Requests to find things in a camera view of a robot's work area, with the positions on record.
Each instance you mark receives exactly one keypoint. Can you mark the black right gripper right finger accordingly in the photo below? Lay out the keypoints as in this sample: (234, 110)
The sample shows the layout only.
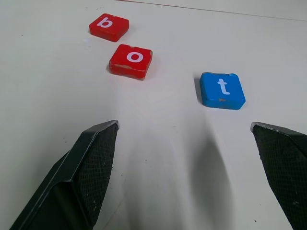
(283, 163)

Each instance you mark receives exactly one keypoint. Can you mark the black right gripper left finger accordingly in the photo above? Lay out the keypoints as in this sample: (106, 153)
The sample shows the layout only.
(72, 172)

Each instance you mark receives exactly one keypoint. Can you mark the red letter o tile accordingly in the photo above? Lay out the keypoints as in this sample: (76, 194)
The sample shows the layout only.
(120, 60)

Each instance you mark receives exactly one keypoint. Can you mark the red letter b tile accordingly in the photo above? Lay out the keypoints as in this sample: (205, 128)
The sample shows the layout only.
(116, 26)

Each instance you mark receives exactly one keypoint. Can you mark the blue letter t tile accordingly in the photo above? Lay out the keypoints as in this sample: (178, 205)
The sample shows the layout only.
(211, 88)

